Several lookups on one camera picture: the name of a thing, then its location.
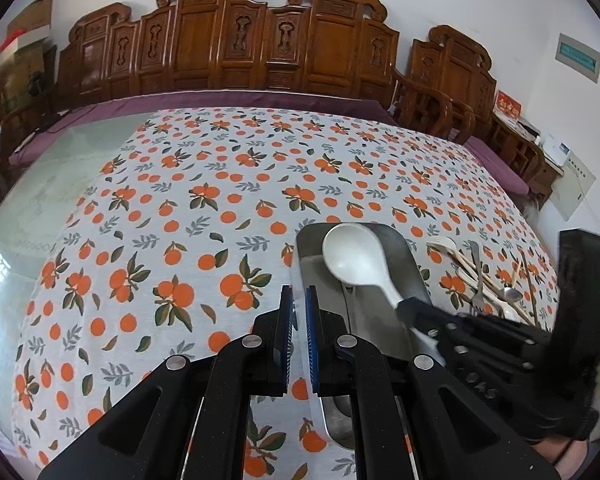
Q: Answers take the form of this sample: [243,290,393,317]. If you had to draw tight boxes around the person's right forearm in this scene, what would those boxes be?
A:
[539,435,592,480]

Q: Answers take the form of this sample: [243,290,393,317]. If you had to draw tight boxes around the purple cloth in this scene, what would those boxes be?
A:
[9,91,531,196]

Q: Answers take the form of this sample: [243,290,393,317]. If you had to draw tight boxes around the framed wall sign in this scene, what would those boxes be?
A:
[555,33,600,84]

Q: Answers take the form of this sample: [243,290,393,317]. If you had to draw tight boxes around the carved wooden armchair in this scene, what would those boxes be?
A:
[392,25,499,145]

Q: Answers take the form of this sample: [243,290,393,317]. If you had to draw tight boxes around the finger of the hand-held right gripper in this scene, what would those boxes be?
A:
[395,297,481,335]
[422,327,486,378]

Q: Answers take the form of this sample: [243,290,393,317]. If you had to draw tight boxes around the orange print tablecloth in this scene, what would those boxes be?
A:
[11,106,563,480]

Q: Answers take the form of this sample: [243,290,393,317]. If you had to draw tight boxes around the stainless steel tray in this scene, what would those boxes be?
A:
[295,221,433,453]

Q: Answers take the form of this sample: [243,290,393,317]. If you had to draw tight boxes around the large white plastic spoon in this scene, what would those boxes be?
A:
[321,222,448,368]

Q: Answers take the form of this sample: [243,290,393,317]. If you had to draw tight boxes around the metal spoon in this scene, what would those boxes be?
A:
[490,285,524,306]

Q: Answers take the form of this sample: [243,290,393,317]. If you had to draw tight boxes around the brown cardboard box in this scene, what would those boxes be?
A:
[6,0,54,37]

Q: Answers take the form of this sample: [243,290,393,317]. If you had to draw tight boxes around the white carton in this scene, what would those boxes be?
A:
[541,132,574,167]

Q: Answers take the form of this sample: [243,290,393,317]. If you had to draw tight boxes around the wooden side table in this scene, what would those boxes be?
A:
[490,115,553,206]

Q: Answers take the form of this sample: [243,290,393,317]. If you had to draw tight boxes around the metal fork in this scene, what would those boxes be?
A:
[466,240,484,309]

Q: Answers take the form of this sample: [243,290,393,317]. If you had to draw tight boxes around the small red box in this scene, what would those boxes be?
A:
[493,91,524,122]

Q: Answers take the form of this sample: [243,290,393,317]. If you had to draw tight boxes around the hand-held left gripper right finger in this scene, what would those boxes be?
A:
[304,286,563,480]

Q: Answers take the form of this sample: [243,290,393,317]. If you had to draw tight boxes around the brown wooden chopstick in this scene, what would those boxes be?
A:
[521,250,539,329]

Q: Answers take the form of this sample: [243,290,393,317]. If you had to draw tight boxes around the carved wooden bench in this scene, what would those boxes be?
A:
[55,0,402,112]

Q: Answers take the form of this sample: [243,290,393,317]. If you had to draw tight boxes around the red and white box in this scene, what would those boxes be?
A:
[0,27,47,55]

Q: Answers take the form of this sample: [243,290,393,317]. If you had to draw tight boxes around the white plastic fork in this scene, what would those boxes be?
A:
[426,236,459,261]

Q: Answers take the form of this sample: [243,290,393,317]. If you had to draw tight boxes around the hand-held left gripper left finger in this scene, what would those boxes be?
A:
[37,285,301,480]

